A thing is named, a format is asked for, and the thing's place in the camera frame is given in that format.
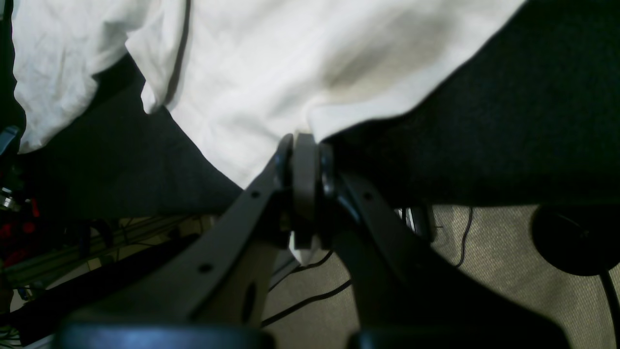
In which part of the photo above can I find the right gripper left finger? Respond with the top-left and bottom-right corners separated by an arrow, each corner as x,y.
53,133 -> 310,349

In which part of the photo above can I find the white T-shirt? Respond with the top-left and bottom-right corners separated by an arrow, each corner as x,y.
12,0 -> 528,265

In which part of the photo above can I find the black table cloth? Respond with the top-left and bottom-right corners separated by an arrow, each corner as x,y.
14,0 -> 620,220

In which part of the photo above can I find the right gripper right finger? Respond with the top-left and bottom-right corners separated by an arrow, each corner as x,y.
311,144 -> 570,349

